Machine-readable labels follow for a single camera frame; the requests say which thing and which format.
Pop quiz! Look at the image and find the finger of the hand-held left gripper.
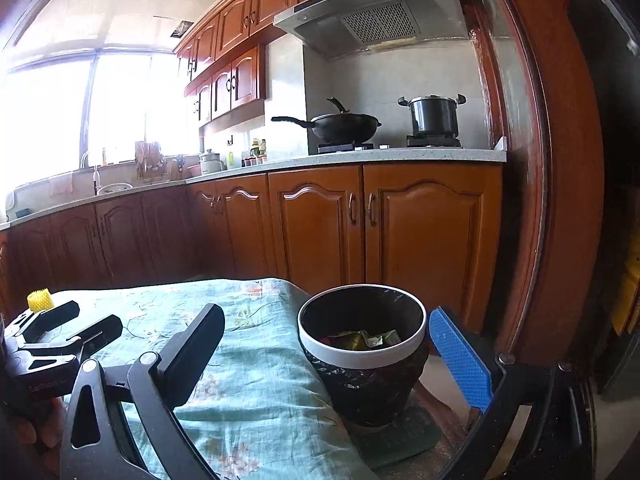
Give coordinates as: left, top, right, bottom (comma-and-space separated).
5, 300, 82, 347
25, 313, 124, 362

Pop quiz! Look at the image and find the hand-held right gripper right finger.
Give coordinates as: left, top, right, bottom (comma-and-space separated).
427, 306, 598, 480

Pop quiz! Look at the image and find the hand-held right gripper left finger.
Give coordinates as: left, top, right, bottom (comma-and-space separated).
60, 302, 226, 480

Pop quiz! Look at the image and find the yellow ribbed paper cup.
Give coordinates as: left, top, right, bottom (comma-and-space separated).
27, 288, 54, 314

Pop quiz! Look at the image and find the light green snack packet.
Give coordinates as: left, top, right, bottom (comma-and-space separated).
367, 330, 401, 349

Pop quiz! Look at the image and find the white rimmed trash bin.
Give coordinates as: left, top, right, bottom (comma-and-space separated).
297, 285, 431, 429

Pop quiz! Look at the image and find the person's left hand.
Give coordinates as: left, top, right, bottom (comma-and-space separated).
16, 396, 66, 455

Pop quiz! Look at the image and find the light blue floral cloth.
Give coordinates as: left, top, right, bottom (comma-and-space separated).
7, 277, 382, 480

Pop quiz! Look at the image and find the dark wooden base cabinet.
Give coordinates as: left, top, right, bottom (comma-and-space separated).
0, 187, 190, 306

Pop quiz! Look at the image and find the green woven mat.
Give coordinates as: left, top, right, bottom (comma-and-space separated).
349, 402, 442, 472

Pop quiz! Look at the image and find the wooden lower cabinet door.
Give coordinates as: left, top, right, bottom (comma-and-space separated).
362, 162, 504, 322
187, 176, 271, 277
267, 166, 364, 292

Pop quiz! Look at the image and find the chrome sink faucet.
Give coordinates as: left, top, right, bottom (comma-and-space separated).
79, 150, 102, 197

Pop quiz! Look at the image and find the wooden utensil rack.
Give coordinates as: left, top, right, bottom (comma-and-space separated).
133, 140, 169, 182

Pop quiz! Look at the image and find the white rice cooker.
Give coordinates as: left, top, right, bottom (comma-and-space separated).
199, 148, 227, 176

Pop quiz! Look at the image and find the kitchen window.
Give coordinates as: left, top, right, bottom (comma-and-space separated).
0, 46, 193, 192

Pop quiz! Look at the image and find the white kitchen countertop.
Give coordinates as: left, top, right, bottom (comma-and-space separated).
0, 146, 509, 232

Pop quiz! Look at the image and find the wooden glass door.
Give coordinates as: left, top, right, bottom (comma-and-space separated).
450, 0, 607, 361

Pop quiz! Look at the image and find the gas stove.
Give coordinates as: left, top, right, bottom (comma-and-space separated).
316, 133, 464, 156

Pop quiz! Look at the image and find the black cooking pot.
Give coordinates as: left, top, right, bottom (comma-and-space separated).
398, 93, 469, 137

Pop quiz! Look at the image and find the black wok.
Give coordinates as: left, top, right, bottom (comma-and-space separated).
271, 97, 383, 145

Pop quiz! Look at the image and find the steel range hood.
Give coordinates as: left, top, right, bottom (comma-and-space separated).
272, 0, 469, 62

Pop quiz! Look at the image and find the small wooden wall cabinet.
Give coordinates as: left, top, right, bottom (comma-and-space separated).
183, 44, 267, 129

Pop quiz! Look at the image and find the wooden wall cabinet row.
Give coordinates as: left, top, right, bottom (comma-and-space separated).
174, 0, 453, 88

